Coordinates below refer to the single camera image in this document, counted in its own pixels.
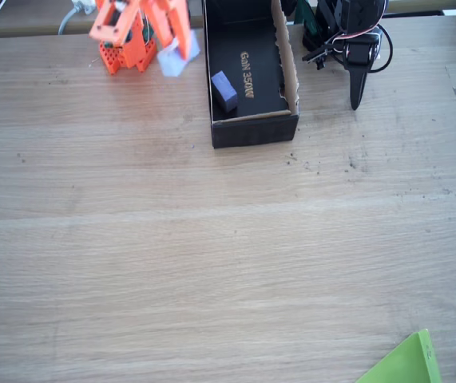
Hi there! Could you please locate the black looped cable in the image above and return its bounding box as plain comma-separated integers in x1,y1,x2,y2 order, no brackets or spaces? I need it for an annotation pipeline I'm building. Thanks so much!
370,22,395,73

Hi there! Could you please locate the light purple foam block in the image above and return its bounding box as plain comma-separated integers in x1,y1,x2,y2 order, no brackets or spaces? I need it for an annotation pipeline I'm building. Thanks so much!
210,70,239,113
157,30,202,78

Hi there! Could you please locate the light green sheet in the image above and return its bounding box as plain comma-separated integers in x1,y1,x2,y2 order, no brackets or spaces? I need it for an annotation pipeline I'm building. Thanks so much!
354,328,443,383

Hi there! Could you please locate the black cardboard box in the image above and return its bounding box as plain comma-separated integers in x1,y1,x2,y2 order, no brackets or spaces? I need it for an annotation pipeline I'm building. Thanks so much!
202,0,301,150

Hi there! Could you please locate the grey cable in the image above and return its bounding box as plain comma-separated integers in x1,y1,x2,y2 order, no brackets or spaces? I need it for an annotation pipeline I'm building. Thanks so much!
57,0,97,36

